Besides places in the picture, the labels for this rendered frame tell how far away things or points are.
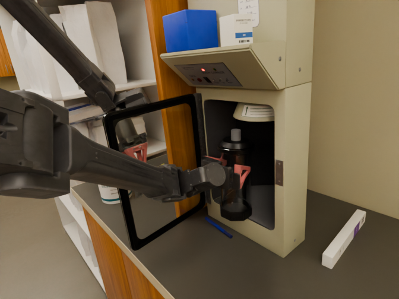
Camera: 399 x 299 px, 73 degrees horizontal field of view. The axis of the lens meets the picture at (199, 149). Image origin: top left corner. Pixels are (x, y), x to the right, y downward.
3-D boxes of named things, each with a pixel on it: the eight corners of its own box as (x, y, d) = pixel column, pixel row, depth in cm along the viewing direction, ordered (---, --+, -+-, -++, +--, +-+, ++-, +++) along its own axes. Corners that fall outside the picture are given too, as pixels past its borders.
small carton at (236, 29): (238, 45, 63) (237, 17, 61) (253, 43, 59) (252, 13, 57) (221, 47, 61) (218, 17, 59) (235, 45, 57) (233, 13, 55)
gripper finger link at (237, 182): (236, 153, 80) (214, 162, 74) (256, 159, 75) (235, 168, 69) (236, 175, 82) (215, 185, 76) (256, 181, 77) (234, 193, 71)
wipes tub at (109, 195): (124, 187, 128) (118, 157, 123) (137, 196, 118) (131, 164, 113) (97, 197, 121) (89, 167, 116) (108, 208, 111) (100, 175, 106)
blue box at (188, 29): (195, 50, 78) (192, 16, 75) (219, 47, 71) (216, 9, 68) (166, 53, 72) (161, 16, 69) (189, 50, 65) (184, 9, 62)
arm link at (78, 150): (-11, 99, 30) (-20, 196, 27) (29, 83, 28) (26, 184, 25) (158, 168, 70) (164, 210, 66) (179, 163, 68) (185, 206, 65)
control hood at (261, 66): (195, 85, 84) (191, 50, 81) (286, 88, 60) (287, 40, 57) (163, 91, 77) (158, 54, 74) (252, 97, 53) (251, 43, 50)
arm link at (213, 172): (155, 168, 66) (159, 203, 64) (179, 152, 58) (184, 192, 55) (195, 168, 73) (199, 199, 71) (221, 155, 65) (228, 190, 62)
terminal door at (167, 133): (206, 206, 96) (195, 92, 83) (132, 253, 76) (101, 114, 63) (204, 205, 97) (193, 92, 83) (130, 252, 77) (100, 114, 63)
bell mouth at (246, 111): (258, 105, 91) (257, 89, 89) (307, 111, 78) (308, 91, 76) (220, 117, 81) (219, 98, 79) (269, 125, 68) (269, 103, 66)
